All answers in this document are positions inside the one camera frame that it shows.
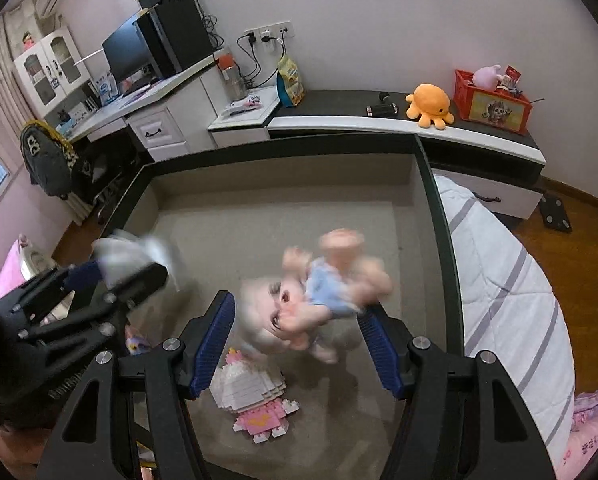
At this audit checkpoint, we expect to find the pink and purple block figure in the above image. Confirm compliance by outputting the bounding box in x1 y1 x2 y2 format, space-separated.
124 325 152 356

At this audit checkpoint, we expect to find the water bottle with orange cap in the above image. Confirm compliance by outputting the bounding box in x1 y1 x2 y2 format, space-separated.
218 52 250 101

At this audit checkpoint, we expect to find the pink plush toy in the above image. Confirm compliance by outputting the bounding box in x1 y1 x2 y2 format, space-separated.
473 64 502 88

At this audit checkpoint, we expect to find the clear wet wipes packet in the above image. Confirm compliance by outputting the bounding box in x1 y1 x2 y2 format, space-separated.
91 229 192 293

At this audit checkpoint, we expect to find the white and pink block figure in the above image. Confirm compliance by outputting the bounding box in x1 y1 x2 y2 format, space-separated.
210 347 300 444

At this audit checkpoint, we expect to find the pink pig doll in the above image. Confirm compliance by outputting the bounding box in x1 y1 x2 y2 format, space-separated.
239 227 394 366

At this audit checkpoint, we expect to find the dark-rimmed grey tray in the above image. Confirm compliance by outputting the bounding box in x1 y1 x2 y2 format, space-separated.
101 134 467 480

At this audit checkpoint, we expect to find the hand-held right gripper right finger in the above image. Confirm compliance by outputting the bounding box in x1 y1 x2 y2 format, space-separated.
357 304 564 480

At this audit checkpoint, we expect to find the white glass-door cabinet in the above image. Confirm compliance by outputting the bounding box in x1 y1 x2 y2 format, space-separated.
13 26 92 121

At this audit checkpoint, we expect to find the pink patterned blanket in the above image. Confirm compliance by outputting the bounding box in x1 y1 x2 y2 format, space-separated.
554 380 598 480

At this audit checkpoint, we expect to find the person's left forearm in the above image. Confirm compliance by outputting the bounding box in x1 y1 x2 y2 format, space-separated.
0 422 50 480

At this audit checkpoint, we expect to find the black floor scale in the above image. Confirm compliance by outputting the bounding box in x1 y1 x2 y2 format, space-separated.
538 192 574 233

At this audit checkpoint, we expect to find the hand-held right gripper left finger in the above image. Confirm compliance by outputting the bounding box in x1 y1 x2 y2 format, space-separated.
36 290 237 480

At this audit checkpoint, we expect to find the orange octopus plush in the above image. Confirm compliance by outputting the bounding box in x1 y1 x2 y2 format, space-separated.
405 83 456 132

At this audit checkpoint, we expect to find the red printed crate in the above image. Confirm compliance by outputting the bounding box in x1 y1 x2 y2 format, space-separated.
453 69 536 136

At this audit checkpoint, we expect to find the blue and white box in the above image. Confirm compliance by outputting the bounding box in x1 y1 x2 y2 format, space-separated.
96 72 117 106

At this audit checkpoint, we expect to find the black and white low bench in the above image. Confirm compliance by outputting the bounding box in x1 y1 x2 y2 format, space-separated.
268 90 547 221

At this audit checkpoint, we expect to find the dark grey jacket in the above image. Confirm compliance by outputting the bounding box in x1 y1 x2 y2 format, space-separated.
20 120 74 196

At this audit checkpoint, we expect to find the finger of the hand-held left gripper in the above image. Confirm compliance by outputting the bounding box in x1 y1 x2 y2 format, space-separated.
0 262 104 321
16 261 170 356

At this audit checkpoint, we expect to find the white low cabinet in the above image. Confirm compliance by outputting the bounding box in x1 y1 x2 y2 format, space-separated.
208 85 282 148

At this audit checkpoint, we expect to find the pink pillow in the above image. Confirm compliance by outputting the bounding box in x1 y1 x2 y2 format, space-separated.
0 237 32 306

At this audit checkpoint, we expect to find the white wall outlet strip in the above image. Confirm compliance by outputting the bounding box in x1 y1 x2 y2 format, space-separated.
244 21 296 43

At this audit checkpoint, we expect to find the white desk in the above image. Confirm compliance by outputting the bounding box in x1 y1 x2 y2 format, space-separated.
54 49 232 163

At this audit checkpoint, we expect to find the blue and yellow snack bag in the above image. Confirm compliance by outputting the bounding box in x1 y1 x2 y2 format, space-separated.
276 52 307 108

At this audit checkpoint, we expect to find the black office chair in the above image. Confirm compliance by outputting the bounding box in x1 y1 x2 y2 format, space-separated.
69 135 144 221

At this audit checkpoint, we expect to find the black computer monitor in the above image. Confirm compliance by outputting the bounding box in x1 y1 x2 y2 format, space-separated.
101 10 167 86

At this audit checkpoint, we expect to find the pink and white packet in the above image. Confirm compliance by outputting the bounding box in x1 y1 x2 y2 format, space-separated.
224 94 264 113

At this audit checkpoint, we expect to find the black computer tower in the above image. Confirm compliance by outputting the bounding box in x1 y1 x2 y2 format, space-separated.
134 0 214 80

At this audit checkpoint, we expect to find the black power cable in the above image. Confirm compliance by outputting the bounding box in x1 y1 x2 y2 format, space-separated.
236 35 280 88

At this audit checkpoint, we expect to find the beige curtain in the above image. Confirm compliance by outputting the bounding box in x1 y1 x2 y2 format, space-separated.
0 0 44 126

